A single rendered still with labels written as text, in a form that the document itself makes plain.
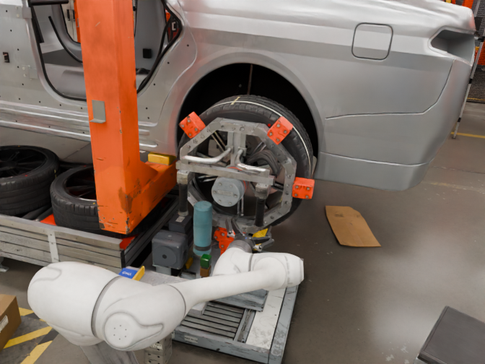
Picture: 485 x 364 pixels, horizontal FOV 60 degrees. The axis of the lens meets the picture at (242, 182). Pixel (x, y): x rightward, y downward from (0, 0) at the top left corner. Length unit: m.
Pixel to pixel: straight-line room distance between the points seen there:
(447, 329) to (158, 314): 1.56
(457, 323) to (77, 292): 1.75
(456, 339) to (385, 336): 0.50
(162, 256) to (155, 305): 1.48
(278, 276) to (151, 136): 1.42
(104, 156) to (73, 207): 0.59
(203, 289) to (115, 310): 0.31
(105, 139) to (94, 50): 0.39
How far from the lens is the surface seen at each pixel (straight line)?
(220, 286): 1.14
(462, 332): 2.22
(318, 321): 2.51
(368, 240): 3.28
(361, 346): 2.45
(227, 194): 1.83
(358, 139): 2.21
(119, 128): 1.94
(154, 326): 0.88
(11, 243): 2.82
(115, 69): 1.87
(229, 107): 1.94
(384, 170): 2.27
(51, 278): 0.99
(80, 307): 0.93
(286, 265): 1.33
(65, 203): 2.58
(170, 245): 2.31
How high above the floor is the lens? 1.70
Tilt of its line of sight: 26 degrees down
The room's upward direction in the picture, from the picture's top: 4 degrees clockwise
